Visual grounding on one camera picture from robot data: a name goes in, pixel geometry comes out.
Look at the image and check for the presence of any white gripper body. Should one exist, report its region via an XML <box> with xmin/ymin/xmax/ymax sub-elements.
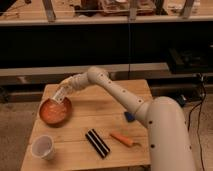
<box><xmin>58</xmin><ymin>74</ymin><xmax>81</xmax><ymax>92</ymax></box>

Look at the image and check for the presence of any small white labelled bottle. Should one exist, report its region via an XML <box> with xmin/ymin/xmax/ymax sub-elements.
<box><xmin>52</xmin><ymin>87</ymin><xmax>67</xmax><ymax>103</ymax></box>

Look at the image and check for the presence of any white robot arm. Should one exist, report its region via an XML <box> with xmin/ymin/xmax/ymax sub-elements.
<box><xmin>59</xmin><ymin>67</ymin><xmax>196</xmax><ymax>171</ymax></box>

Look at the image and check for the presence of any orange ceramic bowl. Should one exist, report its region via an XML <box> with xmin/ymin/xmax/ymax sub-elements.
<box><xmin>39</xmin><ymin>98</ymin><xmax>72</xmax><ymax>125</ymax></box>

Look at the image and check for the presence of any wooden table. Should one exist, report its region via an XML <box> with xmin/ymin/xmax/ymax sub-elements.
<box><xmin>21</xmin><ymin>86</ymin><xmax>150</xmax><ymax>171</ymax></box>

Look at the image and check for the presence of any black striped rectangular block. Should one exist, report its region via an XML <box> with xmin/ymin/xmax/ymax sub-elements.
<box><xmin>85</xmin><ymin>129</ymin><xmax>110</xmax><ymax>159</ymax></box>

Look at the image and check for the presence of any blue object on table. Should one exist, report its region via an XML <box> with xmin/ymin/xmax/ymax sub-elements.
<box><xmin>124</xmin><ymin>111</ymin><xmax>135</xmax><ymax>122</ymax></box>

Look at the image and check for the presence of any white plastic cup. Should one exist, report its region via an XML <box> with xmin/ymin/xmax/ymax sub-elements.
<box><xmin>31</xmin><ymin>135</ymin><xmax>55</xmax><ymax>160</ymax></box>

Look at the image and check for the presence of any orange toy carrot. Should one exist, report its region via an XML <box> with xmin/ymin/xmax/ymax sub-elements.
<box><xmin>111</xmin><ymin>132</ymin><xmax>140</xmax><ymax>147</ymax></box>

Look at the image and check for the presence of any long metal shelf rack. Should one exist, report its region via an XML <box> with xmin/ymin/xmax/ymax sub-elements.
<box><xmin>0</xmin><ymin>0</ymin><xmax>213</xmax><ymax>85</ymax></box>

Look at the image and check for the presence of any black power adapter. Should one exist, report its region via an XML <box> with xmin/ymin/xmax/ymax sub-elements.
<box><xmin>175</xmin><ymin>95</ymin><xmax>186</xmax><ymax>107</ymax></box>

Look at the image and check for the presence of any black cable on floor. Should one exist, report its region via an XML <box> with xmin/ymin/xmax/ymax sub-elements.
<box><xmin>185</xmin><ymin>73</ymin><xmax>208</xmax><ymax>171</ymax></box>

